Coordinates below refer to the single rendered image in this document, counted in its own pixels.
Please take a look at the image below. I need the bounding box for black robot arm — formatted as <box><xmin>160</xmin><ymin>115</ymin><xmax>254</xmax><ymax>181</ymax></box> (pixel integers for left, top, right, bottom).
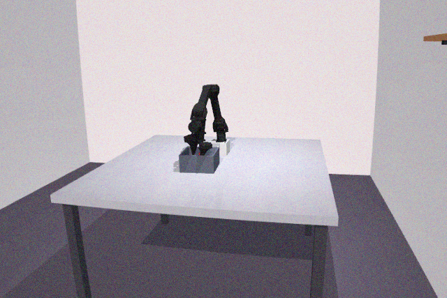
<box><xmin>184</xmin><ymin>84</ymin><xmax>228</xmax><ymax>144</ymax></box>

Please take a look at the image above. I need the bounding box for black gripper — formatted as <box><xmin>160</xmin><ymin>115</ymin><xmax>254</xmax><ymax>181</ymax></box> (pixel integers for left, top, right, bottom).
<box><xmin>189</xmin><ymin>131</ymin><xmax>212</xmax><ymax>156</ymax></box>

